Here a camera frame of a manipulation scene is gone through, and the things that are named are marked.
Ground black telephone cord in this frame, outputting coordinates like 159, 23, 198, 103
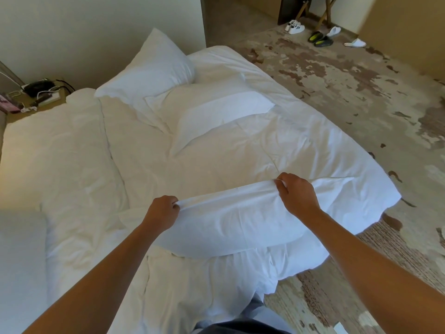
52, 79, 76, 94

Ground black telephone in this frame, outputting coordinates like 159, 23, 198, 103
22, 79, 56, 98

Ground person's left forearm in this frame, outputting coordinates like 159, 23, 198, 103
22, 220, 167, 334

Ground white duvet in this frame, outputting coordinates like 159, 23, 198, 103
0, 27, 402, 334
99, 45, 402, 334

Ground person's right forearm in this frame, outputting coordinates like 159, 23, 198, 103
305, 210, 445, 334

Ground wooden luggage rack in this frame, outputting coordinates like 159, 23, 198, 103
295, 0, 340, 31

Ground pink box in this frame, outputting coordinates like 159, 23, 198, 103
0, 93, 20, 115

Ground grey wall panel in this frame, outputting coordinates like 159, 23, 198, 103
0, 60, 25, 96

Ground person's right hand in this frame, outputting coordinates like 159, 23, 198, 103
274, 173, 322, 223

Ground dark brown cabinet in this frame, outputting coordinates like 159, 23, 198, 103
277, 0, 310, 26

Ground black shirt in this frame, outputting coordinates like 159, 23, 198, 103
193, 318, 291, 334

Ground person's left hand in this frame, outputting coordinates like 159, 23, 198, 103
141, 195, 181, 235

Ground grey trousers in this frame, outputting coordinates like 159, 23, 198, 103
240, 296, 294, 334

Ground white pillow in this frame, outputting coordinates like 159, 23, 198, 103
0, 210, 48, 334
144, 81, 276, 158
94, 27, 195, 101
118, 176, 355, 258

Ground wooden nightstand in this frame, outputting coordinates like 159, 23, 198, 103
0, 85, 69, 124

